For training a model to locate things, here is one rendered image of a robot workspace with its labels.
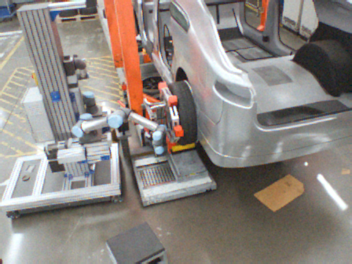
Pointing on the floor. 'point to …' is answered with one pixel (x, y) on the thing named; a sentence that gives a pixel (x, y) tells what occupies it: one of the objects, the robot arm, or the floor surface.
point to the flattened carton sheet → (280, 192)
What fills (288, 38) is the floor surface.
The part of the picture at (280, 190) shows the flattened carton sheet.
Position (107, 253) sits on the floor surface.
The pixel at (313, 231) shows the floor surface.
